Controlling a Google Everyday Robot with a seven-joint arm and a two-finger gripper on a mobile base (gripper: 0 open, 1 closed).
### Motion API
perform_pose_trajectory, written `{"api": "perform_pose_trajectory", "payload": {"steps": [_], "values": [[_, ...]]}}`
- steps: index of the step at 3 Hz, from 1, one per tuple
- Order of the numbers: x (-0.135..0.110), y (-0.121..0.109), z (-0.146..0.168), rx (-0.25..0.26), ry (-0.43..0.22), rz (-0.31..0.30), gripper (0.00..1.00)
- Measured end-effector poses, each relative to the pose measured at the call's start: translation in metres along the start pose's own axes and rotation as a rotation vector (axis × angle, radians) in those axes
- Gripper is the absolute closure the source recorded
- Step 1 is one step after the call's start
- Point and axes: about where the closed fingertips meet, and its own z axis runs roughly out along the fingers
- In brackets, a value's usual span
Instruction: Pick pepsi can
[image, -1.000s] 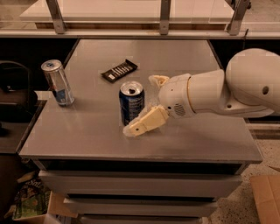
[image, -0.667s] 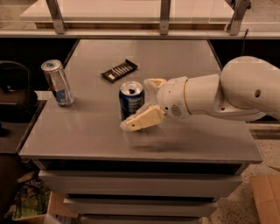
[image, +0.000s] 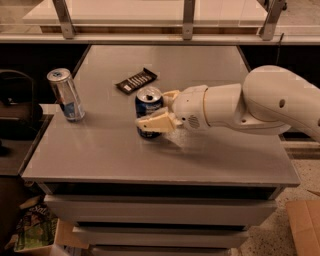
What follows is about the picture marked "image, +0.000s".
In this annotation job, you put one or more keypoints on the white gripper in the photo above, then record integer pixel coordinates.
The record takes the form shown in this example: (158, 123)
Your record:
(188, 108)

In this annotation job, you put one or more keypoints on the blue pepsi can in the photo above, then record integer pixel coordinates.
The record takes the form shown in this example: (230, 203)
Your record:
(148, 99)

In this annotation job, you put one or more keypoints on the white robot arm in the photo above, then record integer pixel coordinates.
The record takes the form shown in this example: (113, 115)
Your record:
(270, 101)

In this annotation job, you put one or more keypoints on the silver blue energy drink can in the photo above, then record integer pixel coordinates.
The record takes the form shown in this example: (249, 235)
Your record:
(67, 97)

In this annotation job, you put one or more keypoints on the dark chocolate bar wrapper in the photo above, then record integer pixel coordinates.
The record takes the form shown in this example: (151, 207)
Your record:
(137, 81)

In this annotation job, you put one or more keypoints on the metal railing with glass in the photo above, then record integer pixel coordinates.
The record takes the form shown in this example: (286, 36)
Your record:
(177, 22)

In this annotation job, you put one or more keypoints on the grey drawer cabinet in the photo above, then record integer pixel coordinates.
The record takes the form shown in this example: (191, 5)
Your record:
(180, 194)

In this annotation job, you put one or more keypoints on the black chair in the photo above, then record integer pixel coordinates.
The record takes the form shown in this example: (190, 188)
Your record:
(20, 111)

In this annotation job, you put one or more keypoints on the cardboard box with snack bags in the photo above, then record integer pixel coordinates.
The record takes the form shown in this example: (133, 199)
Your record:
(39, 232)

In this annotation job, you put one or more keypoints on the cardboard box right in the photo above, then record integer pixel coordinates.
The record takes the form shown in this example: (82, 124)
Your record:
(304, 219)

